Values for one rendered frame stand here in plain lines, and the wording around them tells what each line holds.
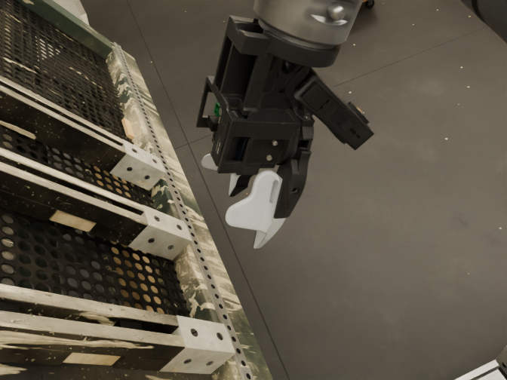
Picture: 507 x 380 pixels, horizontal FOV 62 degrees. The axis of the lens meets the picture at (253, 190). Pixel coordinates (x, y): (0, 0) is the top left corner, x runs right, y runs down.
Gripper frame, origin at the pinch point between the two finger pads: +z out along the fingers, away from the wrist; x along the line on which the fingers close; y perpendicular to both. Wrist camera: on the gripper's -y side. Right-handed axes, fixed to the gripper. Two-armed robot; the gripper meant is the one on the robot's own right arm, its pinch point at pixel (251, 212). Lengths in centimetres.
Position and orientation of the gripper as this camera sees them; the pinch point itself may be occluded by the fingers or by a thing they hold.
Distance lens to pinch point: 45.5
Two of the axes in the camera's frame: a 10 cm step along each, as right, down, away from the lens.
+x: 3.5, 6.7, -6.5
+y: -8.9, 0.4, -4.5
